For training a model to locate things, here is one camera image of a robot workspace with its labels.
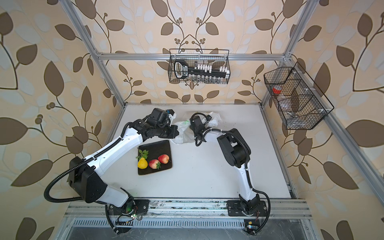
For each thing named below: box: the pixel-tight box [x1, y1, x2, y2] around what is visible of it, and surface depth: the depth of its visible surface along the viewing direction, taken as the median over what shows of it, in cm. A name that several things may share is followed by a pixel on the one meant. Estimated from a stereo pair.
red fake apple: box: [158, 154, 170, 164], surface depth 89 cm
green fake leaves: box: [135, 149, 149, 161], surface depth 89 cm
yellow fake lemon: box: [137, 157, 149, 170], surface depth 87 cm
